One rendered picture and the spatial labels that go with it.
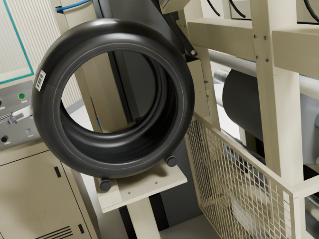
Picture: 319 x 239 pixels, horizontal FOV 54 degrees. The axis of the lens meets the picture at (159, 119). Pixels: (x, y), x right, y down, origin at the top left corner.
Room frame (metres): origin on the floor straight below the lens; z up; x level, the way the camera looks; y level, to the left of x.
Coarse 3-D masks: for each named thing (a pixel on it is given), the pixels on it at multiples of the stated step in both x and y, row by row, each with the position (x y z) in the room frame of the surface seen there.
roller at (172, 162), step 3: (171, 153) 1.13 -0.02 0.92; (168, 156) 1.10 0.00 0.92; (171, 156) 1.10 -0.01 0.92; (174, 156) 1.10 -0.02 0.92; (165, 159) 1.11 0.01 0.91; (168, 159) 1.09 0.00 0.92; (171, 159) 1.09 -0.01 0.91; (174, 159) 1.09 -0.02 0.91; (168, 162) 1.08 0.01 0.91; (171, 162) 1.09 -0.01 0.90; (174, 162) 1.09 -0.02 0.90; (177, 162) 1.09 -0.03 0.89; (168, 165) 1.08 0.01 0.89; (171, 165) 1.08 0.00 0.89; (174, 165) 1.09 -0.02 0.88
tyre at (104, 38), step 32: (96, 32) 1.04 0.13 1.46; (128, 32) 1.05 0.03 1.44; (64, 64) 1.00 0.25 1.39; (160, 64) 1.06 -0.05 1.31; (32, 96) 1.03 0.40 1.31; (160, 96) 1.35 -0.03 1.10; (192, 96) 1.10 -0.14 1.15; (64, 128) 1.25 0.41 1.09; (128, 128) 1.33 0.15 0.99; (160, 128) 1.29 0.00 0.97; (64, 160) 1.00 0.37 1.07; (96, 160) 1.00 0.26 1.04; (128, 160) 1.03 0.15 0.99; (160, 160) 1.06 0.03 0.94
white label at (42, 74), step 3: (42, 72) 1.00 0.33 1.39; (39, 75) 1.01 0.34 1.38; (42, 75) 0.99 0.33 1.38; (39, 78) 1.00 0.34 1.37; (42, 78) 0.99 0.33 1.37; (39, 81) 1.00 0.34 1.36; (42, 81) 0.98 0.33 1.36; (36, 84) 1.01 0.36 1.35; (39, 84) 0.99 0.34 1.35; (36, 87) 1.00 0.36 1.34; (39, 87) 0.98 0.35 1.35; (39, 90) 0.98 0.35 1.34
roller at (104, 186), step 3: (99, 180) 1.06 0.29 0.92; (102, 180) 1.04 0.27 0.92; (105, 180) 1.04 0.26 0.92; (108, 180) 1.04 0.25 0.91; (99, 183) 1.04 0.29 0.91; (102, 183) 1.03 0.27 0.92; (105, 183) 1.03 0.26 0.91; (108, 183) 1.03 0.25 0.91; (102, 186) 1.03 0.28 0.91; (105, 186) 1.03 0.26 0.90; (108, 186) 1.03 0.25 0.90; (102, 189) 1.03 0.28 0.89; (105, 189) 1.03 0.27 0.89; (108, 189) 1.03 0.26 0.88
